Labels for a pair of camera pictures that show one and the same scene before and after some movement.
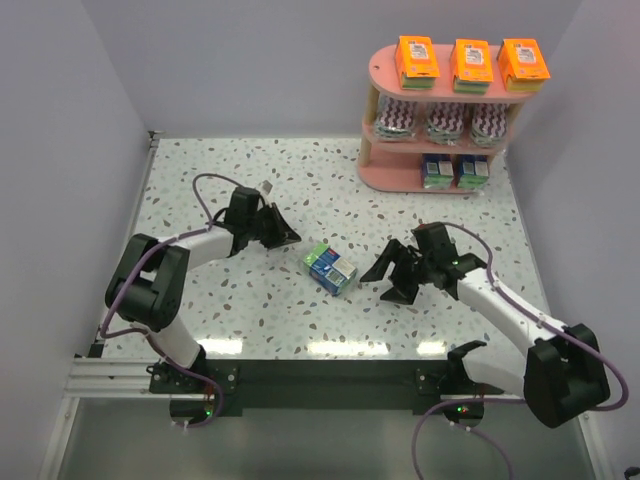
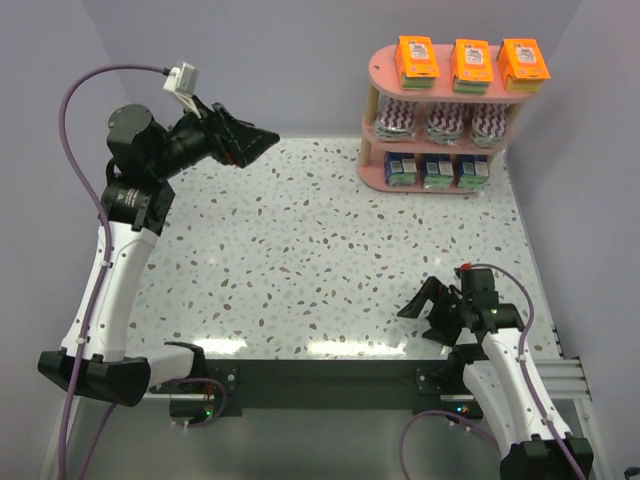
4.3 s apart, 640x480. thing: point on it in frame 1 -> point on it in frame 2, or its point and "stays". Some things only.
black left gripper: (270, 227) -> (220, 135)
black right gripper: (409, 267) -> (447, 308)
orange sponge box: (472, 68) stays
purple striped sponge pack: (489, 123) stays
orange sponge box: (522, 65) stays
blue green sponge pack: (328, 269) -> (400, 169)
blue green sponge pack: (474, 171) stays
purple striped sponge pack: (445, 122) stays
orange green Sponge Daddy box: (417, 61) stays
